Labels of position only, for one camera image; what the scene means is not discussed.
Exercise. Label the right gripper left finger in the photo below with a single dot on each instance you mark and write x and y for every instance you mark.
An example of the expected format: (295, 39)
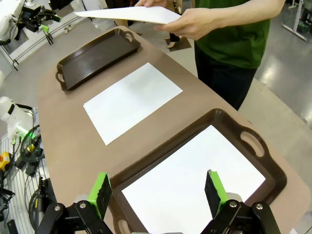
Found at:
(100, 195)

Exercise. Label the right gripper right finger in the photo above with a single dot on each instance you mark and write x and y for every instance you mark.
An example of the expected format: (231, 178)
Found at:
(215, 192)

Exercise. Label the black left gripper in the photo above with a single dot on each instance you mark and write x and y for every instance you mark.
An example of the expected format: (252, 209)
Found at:
(31, 20)

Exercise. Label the white A4 paper sheet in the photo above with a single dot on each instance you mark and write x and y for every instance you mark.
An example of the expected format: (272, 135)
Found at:
(182, 182)
(136, 13)

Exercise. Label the white A4 paper stack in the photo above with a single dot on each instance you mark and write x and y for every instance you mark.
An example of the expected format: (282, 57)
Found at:
(131, 102)

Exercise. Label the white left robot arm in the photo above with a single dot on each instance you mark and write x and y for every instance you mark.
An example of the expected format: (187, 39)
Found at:
(7, 14)

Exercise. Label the person's left forearm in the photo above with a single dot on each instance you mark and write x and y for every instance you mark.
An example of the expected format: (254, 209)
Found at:
(248, 13)

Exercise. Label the person's right hand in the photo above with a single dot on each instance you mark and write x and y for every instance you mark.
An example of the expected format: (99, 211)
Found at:
(147, 3)

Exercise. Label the person's left hand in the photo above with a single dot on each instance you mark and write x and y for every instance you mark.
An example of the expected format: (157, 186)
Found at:
(195, 23)

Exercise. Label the brown plastic tray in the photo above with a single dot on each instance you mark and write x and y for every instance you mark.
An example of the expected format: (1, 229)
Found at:
(97, 58)
(151, 158)

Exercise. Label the yellow emergency stop box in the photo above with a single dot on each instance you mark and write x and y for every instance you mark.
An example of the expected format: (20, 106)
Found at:
(4, 161)

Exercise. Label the person in green T-shirt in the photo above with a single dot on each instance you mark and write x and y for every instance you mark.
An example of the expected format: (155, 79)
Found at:
(231, 48)

